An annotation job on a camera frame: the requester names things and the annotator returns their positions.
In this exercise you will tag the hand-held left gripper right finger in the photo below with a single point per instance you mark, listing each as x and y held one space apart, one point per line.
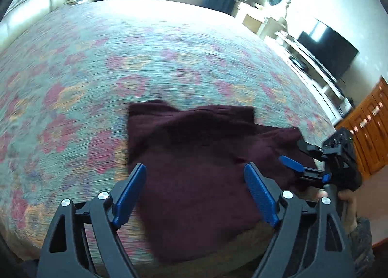
262 196

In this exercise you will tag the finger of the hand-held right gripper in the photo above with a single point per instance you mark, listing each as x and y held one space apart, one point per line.
291 163
312 150

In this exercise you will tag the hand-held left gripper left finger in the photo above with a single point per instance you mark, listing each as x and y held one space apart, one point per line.
128 196

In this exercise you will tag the dark maroon pants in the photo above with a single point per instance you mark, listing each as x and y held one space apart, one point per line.
197 159

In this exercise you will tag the person's right forearm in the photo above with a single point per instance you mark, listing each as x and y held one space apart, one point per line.
360 244

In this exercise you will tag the person's right hand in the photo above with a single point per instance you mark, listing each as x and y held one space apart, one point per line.
348 205

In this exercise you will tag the orange wooden cabinet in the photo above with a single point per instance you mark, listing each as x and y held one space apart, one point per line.
369 132

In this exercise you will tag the white television stand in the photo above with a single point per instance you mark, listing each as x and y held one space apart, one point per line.
306 63

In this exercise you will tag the black flat screen television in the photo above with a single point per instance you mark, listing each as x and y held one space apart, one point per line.
329 47

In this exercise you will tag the floral quilted bedspread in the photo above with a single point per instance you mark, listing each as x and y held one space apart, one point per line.
121 69

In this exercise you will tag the cream tufted leather headboard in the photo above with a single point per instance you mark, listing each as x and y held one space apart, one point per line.
30 5

